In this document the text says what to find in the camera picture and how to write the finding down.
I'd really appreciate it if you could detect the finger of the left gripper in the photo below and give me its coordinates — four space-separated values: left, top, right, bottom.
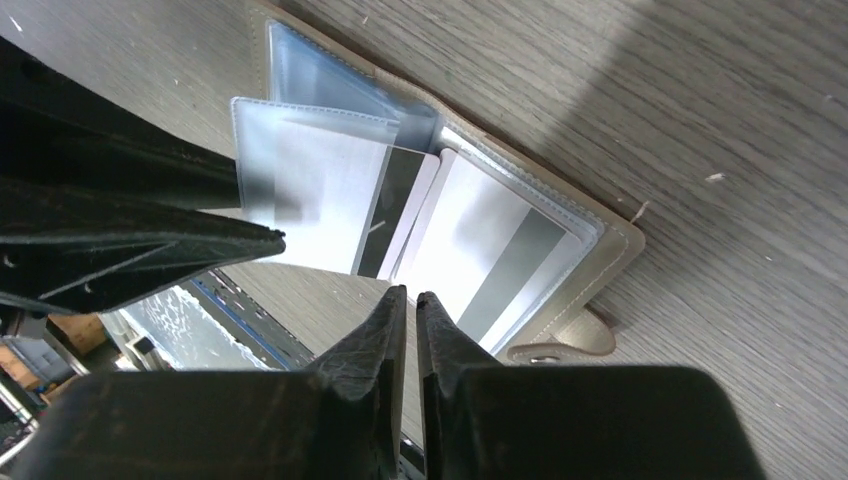
1 178 285 315
1 40 241 210

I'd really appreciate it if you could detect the aluminium front rail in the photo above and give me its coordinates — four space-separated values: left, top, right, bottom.
99 284 273 372

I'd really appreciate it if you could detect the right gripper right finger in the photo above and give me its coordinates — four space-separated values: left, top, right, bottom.
416 292 764 479

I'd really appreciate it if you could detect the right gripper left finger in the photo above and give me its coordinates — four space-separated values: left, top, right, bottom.
11 286 407 479

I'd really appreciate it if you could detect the white magnetic stripe card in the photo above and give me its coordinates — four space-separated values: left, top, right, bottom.
393 149 598 354

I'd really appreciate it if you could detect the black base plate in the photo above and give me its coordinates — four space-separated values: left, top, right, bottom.
182 270 315 370

